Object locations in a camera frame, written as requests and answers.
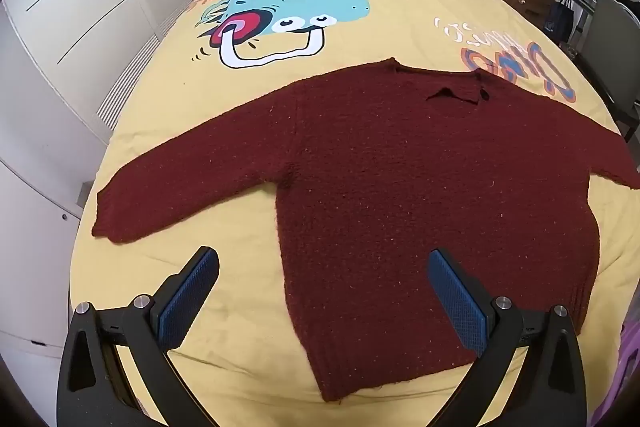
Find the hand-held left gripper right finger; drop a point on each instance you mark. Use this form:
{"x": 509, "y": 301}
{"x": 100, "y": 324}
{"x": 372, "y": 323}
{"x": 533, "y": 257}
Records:
{"x": 457, "y": 297}

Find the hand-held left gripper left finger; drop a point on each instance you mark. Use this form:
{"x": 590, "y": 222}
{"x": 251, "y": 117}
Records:
{"x": 187, "y": 294}

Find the dark red knitted sweater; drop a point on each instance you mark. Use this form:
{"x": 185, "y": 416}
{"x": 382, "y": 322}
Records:
{"x": 400, "y": 182}

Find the purple cloth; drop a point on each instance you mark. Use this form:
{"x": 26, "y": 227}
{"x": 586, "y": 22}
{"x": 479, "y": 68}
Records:
{"x": 630, "y": 372}

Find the yellow printed bed sheet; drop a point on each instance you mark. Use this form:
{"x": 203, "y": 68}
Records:
{"x": 390, "y": 32}

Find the dark tote bag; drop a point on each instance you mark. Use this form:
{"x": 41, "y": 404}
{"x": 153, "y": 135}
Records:
{"x": 559, "y": 22}

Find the grey chair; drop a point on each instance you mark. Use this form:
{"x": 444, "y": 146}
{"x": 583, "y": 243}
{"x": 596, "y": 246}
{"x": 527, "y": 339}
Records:
{"x": 612, "y": 42}

